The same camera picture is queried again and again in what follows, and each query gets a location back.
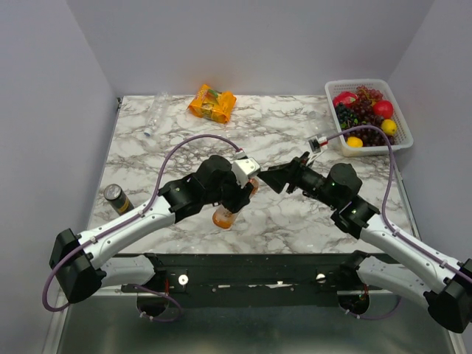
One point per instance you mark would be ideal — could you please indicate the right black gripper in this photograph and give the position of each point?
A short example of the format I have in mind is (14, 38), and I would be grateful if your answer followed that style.
(276, 176)

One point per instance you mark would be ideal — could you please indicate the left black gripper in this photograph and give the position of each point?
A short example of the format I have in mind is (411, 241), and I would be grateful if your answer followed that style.
(242, 196)

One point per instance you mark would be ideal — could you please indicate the orange juice bottle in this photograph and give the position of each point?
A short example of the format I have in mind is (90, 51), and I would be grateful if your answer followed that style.
(224, 218)

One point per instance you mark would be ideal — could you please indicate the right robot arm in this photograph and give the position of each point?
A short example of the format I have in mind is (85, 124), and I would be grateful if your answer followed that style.
(435, 281)

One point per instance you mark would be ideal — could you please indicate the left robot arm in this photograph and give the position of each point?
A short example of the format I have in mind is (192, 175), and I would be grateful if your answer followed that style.
(82, 264)

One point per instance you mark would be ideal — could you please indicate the clear bottle blue cap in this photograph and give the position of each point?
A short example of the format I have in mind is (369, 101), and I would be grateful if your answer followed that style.
(157, 111)

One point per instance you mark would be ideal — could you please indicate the yellow lemon lower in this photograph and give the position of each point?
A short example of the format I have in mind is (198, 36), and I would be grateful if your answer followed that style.
(354, 142)

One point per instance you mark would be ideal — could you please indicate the yellow lemon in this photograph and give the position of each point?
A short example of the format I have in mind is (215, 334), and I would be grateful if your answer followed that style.
(354, 142)
(389, 127)

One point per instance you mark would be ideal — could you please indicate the blue grape bunch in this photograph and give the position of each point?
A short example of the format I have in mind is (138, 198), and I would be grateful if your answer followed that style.
(346, 116)

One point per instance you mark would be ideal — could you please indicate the orange snack bag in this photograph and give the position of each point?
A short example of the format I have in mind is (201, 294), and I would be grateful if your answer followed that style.
(213, 105)

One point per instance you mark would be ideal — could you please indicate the red apple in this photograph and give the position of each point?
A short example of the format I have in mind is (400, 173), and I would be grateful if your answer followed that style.
(346, 98)

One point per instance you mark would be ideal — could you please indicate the dark red grape bunch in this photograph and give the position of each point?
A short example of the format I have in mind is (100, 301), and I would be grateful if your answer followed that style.
(367, 97)

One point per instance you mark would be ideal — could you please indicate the yellow lemon upper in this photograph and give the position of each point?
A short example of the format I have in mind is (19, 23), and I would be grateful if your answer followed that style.
(389, 127)

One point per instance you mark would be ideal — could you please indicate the black yellow drink can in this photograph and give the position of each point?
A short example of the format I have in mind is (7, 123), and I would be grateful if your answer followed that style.
(117, 198)

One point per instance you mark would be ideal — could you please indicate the red round fruit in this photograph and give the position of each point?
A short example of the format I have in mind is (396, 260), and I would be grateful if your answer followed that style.
(384, 108)

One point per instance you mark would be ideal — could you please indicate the white plastic basket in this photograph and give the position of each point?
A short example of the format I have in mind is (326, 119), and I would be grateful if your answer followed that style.
(403, 136)

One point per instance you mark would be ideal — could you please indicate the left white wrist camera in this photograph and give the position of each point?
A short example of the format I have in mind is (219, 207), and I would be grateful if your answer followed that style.
(244, 170)

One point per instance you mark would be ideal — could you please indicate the black base frame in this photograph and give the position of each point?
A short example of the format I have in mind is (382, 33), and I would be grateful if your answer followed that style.
(261, 280)

